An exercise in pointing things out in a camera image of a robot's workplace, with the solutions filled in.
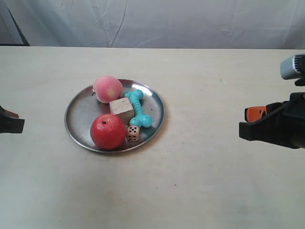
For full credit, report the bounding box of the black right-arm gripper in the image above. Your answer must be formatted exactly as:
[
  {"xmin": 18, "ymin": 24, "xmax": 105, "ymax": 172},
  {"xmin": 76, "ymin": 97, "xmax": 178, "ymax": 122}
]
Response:
[{"xmin": 239, "ymin": 92, "xmax": 305, "ymax": 149}]

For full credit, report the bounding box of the round steel plate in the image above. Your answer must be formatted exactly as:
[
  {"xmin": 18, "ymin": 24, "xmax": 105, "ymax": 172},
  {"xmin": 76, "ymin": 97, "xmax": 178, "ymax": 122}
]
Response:
[{"xmin": 64, "ymin": 79, "xmax": 165, "ymax": 154}]

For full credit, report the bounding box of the red toy apple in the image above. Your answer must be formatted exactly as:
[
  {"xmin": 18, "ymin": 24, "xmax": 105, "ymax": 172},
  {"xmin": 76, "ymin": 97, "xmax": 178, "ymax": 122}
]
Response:
[{"xmin": 90, "ymin": 114, "xmax": 126, "ymax": 150}]

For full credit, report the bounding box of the pink toy peach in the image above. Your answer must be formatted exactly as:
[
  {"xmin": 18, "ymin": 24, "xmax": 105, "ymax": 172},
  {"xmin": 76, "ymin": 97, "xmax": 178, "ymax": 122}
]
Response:
[{"xmin": 93, "ymin": 75, "xmax": 123, "ymax": 104}]

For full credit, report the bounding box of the white backdrop curtain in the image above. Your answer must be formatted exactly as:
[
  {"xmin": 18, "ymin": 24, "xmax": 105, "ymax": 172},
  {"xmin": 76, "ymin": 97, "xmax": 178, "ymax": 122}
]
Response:
[{"xmin": 0, "ymin": 0, "xmax": 305, "ymax": 49}]

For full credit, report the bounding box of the wooden cube block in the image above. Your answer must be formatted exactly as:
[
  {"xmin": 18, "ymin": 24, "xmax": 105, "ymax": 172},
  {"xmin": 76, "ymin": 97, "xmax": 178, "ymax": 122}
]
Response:
[{"xmin": 109, "ymin": 97, "xmax": 134, "ymax": 125}]

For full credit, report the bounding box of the wooden die with dots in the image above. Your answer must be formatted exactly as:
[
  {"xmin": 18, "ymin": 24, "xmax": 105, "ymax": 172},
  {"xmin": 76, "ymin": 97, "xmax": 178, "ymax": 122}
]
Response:
[{"xmin": 126, "ymin": 125, "xmax": 140, "ymax": 142}]

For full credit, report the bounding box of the turquoise rubber bone toy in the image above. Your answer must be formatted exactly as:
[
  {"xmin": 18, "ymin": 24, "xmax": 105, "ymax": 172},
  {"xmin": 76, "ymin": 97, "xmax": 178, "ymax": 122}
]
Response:
[{"xmin": 123, "ymin": 89, "xmax": 153, "ymax": 128}]

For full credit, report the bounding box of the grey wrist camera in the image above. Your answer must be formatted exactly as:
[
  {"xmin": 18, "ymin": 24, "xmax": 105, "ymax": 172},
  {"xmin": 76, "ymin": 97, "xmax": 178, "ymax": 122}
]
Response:
[{"xmin": 280, "ymin": 54, "xmax": 305, "ymax": 80}]

